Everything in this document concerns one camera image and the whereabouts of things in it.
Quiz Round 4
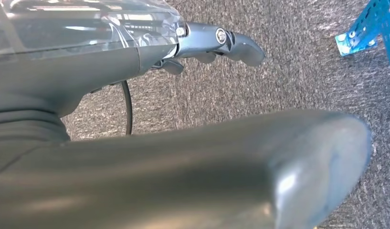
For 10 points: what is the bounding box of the black left camera cable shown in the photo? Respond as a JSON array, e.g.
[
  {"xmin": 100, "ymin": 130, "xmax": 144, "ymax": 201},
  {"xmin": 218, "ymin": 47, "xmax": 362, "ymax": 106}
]
[{"xmin": 119, "ymin": 80, "xmax": 134, "ymax": 136}]

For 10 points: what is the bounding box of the blue steel shelf rack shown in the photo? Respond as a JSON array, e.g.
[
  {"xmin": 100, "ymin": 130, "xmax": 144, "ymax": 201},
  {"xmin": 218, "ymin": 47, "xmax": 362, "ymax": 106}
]
[{"xmin": 335, "ymin": 0, "xmax": 390, "ymax": 86}]

